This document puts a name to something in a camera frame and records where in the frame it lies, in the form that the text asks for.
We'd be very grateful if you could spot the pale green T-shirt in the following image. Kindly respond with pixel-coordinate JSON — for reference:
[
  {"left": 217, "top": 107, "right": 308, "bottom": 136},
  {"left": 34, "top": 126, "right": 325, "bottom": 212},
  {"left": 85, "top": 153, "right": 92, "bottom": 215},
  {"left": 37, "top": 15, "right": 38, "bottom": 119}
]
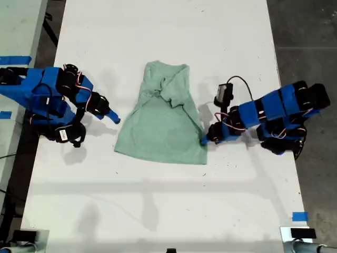
[{"left": 113, "top": 60, "right": 209, "bottom": 166}]

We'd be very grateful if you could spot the long blue tape strip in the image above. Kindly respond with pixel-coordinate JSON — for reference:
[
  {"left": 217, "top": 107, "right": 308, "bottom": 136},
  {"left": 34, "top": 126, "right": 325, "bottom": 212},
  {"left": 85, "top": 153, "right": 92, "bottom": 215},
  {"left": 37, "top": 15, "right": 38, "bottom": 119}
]
[{"left": 0, "top": 55, "right": 32, "bottom": 65}]

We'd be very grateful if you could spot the white side table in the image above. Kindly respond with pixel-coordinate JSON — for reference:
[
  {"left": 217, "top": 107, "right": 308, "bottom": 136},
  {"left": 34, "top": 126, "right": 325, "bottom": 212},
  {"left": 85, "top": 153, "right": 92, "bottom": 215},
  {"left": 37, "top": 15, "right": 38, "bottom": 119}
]
[{"left": 0, "top": 0, "right": 49, "bottom": 209}]

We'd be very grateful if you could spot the square blue tape piece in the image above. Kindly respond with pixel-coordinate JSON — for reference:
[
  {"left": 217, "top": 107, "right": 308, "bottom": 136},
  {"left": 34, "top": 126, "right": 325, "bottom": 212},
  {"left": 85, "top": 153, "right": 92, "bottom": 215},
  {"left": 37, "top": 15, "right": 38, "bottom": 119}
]
[{"left": 292, "top": 211, "right": 309, "bottom": 222}]

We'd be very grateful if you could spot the small black box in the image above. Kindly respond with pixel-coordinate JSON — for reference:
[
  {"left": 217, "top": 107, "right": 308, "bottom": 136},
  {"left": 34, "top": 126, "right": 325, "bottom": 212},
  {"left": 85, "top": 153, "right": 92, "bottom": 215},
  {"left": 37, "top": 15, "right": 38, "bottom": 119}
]
[
  {"left": 290, "top": 228, "right": 316, "bottom": 239},
  {"left": 12, "top": 230, "right": 37, "bottom": 242}
]

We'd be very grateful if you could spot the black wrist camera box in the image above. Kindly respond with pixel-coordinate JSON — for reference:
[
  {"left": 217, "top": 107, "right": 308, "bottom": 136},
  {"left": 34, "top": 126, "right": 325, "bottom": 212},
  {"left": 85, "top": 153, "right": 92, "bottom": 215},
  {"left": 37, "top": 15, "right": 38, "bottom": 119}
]
[
  {"left": 213, "top": 83, "right": 234, "bottom": 106},
  {"left": 54, "top": 125, "right": 77, "bottom": 144}
]

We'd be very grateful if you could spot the black camera cable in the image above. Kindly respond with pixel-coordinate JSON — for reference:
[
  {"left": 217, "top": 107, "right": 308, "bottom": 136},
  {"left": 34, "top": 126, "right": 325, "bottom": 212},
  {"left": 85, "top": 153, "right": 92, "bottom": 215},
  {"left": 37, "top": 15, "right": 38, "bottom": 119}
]
[
  {"left": 31, "top": 83, "right": 53, "bottom": 127},
  {"left": 227, "top": 75, "right": 255, "bottom": 102}
]

